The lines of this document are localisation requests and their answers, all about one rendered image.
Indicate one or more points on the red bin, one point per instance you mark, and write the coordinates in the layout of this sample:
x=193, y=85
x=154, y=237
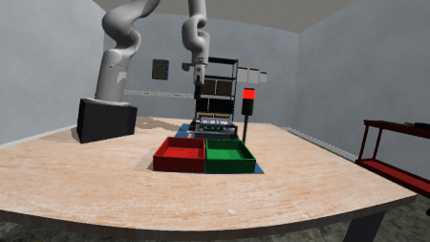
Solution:
x=175, y=152

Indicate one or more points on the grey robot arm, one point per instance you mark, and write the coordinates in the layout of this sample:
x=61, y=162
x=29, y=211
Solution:
x=117, y=23

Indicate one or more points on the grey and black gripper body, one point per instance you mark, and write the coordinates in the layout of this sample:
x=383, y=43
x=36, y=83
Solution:
x=199, y=71

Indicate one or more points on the green bin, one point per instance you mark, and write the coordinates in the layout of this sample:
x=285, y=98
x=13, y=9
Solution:
x=228, y=156

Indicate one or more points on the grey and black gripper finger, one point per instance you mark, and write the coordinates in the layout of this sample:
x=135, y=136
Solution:
x=197, y=93

